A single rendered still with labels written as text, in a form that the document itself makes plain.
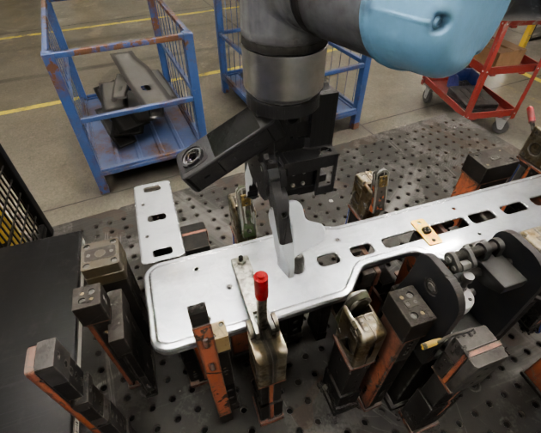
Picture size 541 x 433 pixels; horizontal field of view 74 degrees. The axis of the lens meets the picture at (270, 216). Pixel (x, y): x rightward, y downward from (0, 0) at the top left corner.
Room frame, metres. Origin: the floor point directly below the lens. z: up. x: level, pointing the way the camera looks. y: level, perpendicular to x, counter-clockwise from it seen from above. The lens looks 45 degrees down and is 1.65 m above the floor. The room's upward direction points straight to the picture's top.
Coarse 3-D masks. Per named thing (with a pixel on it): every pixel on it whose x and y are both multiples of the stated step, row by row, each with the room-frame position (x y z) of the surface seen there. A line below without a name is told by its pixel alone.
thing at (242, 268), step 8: (240, 256) 0.45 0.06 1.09; (232, 264) 0.45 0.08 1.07; (240, 264) 0.44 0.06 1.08; (248, 264) 0.45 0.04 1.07; (240, 272) 0.42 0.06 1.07; (248, 272) 0.42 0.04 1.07; (240, 280) 0.41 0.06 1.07; (248, 280) 0.41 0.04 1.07; (240, 288) 0.39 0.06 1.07; (248, 288) 0.39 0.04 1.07; (248, 296) 0.37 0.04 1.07; (248, 304) 0.35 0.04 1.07; (256, 304) 0.35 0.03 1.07; (248, 312) 0.34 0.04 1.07; (256, 312) 0.34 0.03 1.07; (272, 320) 0.32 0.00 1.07; (256, 328) 0.31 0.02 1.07; (272, 328) 0.31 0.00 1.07; (256, 336) 0.30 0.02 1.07
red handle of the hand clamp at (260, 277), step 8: (256, 272) 0.33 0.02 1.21; (264, 272) 0.33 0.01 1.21; (256, 280) 0.31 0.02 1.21; (264, 280) 0.31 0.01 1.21; (256, 288) 0.31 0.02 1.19; (264, 288) 0.31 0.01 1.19; (256, 296) 0.31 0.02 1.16; (264, 296) 0.31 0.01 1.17; (264, 304) 0.31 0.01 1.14; (264, 312) 0.31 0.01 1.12; (264, 320) 0.31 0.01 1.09; (264, 328) 0.31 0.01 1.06
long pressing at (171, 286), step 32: (480, 192) 0.75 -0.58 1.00; (512, 192) 0.75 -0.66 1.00; (352, 224) 0.63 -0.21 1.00; (384, 224) 0.63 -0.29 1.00; (480, 224) 0.63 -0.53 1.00; (512, 224) 0.63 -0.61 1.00; (192, 256) 0.53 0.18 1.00; (224, 256) 0.52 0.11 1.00; (256, 256) 0.52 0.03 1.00; (320, 256) 0.53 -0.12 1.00; (352, 256) 0.52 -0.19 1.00; (384, 256) 0.52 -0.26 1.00; (416, 256) 0.53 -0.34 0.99; (160, 288) 0.44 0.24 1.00; (192, 288) 0.44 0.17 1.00; (224, 288) 0.44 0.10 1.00; (288, 288) 0.44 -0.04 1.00; (320, 288) 0.44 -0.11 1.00; (352, 288) 0.44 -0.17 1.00; (160, 320) 0.36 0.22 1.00; (224, 320) 0.36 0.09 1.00; (256, 320) 0.36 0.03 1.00; (160, 352) 0.30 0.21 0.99
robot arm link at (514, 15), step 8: (512, 0) 0.28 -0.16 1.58; (520, 0) 0.28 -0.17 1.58; (528, 0) 0.28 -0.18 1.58; (536, 0) 0.27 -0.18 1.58; (512, 8) 0.29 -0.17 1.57; (520, 8) 0.28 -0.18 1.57; (528, 8) 0.28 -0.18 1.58; (536, 8) 0.28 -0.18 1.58; (504, 16) 0.29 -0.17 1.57; (512, 16) 0.29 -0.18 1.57; (520, 16) 0.29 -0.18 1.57; (528, 16) 0.29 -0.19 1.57; (536, 16) 0.28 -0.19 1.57
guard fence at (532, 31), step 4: (528, 28) 4.40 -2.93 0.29; (532, 28) 4.38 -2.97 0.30; (536, 28) 4.46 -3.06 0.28; (540, 28) 4.49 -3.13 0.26; (528, 32) 4.38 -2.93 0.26; (532, 32) 4.42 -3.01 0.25; (536, 32) 4.47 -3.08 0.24; (540, 32) 4.51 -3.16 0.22; (524, 36) 4.40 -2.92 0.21; (528, 36) 4.37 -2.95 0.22; (532, 36) 4.46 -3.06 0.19; (536, 36) 4.49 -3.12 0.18; (540, 36) 4.51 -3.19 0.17; (520, 40) 4.41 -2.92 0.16; (524, 40) 4.38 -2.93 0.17; (528, 40) 4.39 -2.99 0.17; (532, 40) 4.46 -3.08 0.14; (520, 44) 4.40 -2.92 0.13; (524, 44) 4.37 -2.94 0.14
